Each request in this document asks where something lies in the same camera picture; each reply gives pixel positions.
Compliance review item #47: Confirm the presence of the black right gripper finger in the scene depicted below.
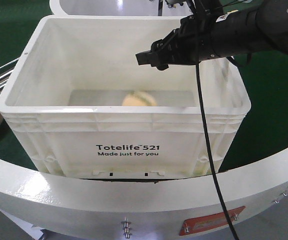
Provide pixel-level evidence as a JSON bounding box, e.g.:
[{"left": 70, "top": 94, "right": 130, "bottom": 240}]
[
  {"left": 135, "top": 51, "right": 159, "bottom": 66},
  {"left": 156, "top": 61, "right": 169, "bottom": 71}
]

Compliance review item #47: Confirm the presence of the white round conveyor rim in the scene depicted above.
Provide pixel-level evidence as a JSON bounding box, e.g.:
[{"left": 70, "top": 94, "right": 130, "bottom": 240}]
[{"left": 0, "top": 148, "right": 288, "bottom": 240}]

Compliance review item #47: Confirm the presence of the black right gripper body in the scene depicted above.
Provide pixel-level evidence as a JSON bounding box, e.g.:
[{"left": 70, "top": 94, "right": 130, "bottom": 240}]
[{"left": 150, "top": 15, "right": 205, "bottom": 66}]

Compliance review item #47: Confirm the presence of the orange label plate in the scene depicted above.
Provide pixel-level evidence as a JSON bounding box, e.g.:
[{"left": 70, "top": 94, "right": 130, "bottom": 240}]
[{"left": 178, "top": 205, "right": 246, "bottom": 236}]

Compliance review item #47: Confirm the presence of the yellow toy burger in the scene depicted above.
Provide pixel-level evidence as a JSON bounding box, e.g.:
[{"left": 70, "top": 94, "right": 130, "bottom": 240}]
[{"left": 122, "top": 91, "right": 157, "bottom": 107}]

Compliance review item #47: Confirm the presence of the black hanging cable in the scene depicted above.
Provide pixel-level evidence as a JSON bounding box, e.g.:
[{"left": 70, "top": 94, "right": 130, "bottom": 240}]
[{"left": 195, "top": 61, "right": 240, "bottom": 240}]

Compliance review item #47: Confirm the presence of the white plastic tote box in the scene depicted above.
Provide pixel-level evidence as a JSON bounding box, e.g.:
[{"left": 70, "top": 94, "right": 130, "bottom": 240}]
[{"left": 0, "top": 15, "right": 251, "bottom": 180}]

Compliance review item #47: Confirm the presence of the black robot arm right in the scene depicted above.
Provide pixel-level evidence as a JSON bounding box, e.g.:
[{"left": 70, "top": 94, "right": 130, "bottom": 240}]
[{"left": 136, "top": 0, "right": 288, "bottom": 71}]

